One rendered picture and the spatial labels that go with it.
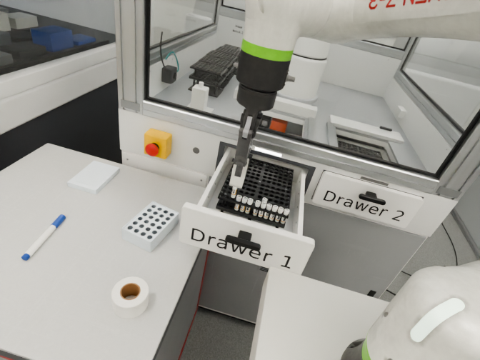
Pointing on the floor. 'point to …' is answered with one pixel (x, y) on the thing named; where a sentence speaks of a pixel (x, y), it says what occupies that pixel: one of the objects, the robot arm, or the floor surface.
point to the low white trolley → (91, 263)
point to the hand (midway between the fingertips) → (238, 171)
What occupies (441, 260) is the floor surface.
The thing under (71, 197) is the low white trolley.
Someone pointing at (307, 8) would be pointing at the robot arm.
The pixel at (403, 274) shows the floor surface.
